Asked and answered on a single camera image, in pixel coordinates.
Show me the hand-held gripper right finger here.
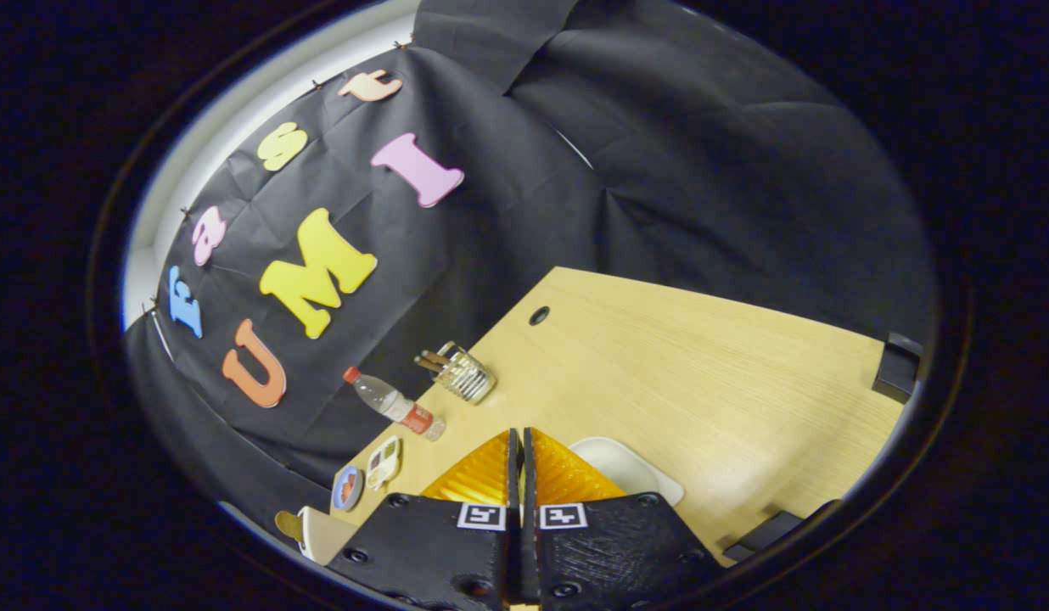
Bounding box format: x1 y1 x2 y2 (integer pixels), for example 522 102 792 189
523 427 726 611

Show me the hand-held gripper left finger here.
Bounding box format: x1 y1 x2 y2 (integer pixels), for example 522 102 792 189
328 429 523 611

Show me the white square plate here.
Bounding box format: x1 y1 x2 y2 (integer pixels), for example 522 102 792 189
569 437 685 507

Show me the white divided condiment tray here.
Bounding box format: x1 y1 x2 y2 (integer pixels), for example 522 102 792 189
366 435 402 492

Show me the blue round plate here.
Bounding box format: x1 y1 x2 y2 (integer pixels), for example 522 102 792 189
332 465 366 513

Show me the white toaster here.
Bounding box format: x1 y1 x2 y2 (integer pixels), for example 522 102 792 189
297 506 360 566

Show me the clear plastic water bottle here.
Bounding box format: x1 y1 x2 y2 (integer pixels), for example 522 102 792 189
343 367 446 442

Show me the black backdrop cloth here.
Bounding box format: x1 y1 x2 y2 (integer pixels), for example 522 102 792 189
126 0 941 544

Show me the wire mesh utensil holder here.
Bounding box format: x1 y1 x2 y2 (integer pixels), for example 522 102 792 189
431 341 497 405

